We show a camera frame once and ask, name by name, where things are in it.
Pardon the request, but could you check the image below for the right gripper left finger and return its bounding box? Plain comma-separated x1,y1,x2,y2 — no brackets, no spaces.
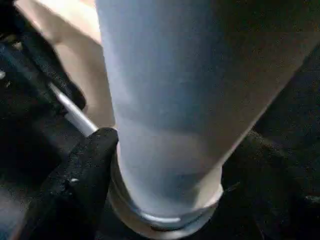
14,127,120,240

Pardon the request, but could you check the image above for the black mat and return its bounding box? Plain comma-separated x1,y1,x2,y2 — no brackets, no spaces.
0,30,320,240

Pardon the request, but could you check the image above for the white plastic table leg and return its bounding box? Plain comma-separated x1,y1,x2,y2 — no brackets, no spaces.
94,0,320,219

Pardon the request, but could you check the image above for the white plastic table top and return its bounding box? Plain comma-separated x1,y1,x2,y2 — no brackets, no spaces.
14,0,225,240

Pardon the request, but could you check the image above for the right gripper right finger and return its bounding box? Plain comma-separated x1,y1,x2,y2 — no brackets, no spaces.
218,129,320,240

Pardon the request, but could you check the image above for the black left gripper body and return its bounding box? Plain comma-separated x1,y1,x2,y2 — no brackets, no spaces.
0,0,31,66

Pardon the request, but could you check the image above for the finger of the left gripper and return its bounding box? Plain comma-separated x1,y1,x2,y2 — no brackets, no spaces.
20,22,87,112

